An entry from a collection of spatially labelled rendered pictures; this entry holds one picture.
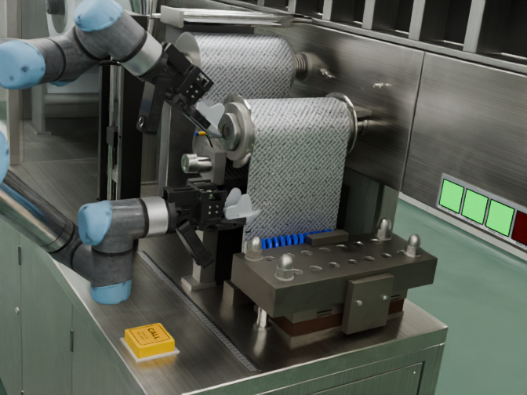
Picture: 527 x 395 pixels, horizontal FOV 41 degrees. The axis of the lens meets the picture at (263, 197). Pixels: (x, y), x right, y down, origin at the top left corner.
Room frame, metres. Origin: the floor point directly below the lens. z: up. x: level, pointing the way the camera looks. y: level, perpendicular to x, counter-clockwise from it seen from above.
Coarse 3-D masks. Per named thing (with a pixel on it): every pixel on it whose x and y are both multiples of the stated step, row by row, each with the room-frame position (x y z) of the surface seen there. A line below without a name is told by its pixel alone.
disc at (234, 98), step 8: (232, 96) 1.40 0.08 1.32; (240, 96) 1.38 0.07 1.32; (224, 104) 1.43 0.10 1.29; (240, 104) 1.38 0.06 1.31; (248, 104) 1.36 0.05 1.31; (248, 112) 1.35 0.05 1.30; (248, 120) 1.35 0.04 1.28; (248, 144) 1.34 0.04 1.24; (248, 152) 1.34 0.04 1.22; (232, 160) 1.39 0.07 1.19; (240, 160) 1.36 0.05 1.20; (248, 160) 1.34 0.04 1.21
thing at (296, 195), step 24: (264, 168) 1.36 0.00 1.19; (288, 168) 1.39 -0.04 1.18; (312, 168) 1.42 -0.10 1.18; (336, 168) 1.45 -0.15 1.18; (264, 192) 1.36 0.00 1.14; (288, 192) 1.39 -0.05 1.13; (312, 192) 1.42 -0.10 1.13; (336, 192) 1.46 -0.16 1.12; (264, 216) 1.36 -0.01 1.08; (288, 216) 1.39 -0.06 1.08; (312, 216) 1.43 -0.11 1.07; (336, 216) 1.46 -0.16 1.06; (264, 240) 1.36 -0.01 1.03
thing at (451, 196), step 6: (444, 180) 1.33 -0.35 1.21; (444, 186) 1.33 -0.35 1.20; (450, 186) 1.31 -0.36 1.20; (456, 186) 1.30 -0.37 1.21; (444, 192) 1.32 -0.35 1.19; (450, 192) 1.31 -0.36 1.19; (456, 192) 1.30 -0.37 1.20; (462, 192) 1.29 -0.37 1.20; (444, 198) 1.32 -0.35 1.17; (450, 198) 1.31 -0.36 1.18; (456, 198) 1.30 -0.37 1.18; (444, 204) 1.32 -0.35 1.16; (450, 204) 1.31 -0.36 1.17; (456, 204) 1.29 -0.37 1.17; (456, 210) 1.29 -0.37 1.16
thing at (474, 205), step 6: (468, 192) 1.27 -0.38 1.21; (468, 198) 1.27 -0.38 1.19; (474, 198) 1.26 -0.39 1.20; (480, 198) 1.25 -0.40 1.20; (486, 198) 1.24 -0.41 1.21; (468, 204) 1.27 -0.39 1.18; (474, 204) 1.26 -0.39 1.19; (480, 204) 1.25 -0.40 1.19; (468, 210) 1.27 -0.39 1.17; (474, 210) 1.26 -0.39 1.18; (480, 210) 1.25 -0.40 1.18; (468, 216) 1.27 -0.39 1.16; (474, 216) 1.25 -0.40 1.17; (480, 216) 1.24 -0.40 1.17; (480, 222) 1.24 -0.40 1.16
